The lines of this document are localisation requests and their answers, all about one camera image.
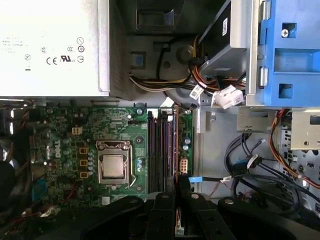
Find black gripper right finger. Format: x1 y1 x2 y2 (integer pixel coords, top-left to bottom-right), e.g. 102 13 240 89
177 175 297 240

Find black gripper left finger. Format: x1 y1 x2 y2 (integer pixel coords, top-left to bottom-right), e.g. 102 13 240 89
79 176 176 240

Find green RAM stick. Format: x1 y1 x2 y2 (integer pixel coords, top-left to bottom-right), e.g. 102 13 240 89
173 104 186 237
166 111 175 187

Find black RAM slot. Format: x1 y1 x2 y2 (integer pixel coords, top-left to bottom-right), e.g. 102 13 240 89
147 111 154 195
160 111 167 193
153 111 160 194

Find CPU socket locking lever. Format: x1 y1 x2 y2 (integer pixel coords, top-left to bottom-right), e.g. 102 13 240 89
128 143 138 189

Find silver CPU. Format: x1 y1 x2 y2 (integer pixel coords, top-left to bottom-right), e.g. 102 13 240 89
99 154 126 179

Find black open PC case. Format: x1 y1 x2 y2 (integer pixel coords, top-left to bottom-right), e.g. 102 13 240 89
0 0 320 240

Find metal CPU socket cover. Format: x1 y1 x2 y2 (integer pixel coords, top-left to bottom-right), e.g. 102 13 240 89
96 140 133 187

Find green motherboard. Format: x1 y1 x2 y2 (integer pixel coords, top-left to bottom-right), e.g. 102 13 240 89
24 104 195 210

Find blue VGA port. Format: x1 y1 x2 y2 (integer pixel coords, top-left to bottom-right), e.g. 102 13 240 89
31 179 48 202

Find white power connector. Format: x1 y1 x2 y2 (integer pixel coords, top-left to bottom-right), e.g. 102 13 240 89
211 84 244 110

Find small blue plastic clip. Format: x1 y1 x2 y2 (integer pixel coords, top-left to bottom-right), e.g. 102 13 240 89
133 54 145 69

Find black drive with label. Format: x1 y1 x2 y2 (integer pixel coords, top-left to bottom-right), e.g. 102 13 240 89
197 13 235 78

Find blue disk carrier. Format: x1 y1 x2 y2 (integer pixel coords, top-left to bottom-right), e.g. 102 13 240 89
259 0 320 108

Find black module with blue tab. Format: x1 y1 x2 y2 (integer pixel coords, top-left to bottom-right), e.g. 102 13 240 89
136 0 176 35

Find grey metal drive cage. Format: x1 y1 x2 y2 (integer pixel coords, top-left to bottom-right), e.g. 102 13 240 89
197 0 275 135

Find grey power supply unit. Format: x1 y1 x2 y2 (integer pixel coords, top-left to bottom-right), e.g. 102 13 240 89
0 0 129 101

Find blue tab with black wire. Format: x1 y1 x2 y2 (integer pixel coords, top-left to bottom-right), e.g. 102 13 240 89
188 176 235 185

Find blue and black data cables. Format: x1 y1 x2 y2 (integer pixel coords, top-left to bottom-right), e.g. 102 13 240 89
223 131 320 221

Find orange and red wires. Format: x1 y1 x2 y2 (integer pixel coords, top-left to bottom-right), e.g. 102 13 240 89
270 108 320 189

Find yellow and black wire bundle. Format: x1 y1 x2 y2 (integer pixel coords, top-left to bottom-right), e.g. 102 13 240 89
128 34 221 95

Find black cable with plug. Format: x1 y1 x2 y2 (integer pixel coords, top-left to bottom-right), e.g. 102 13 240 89
153 41 172 79

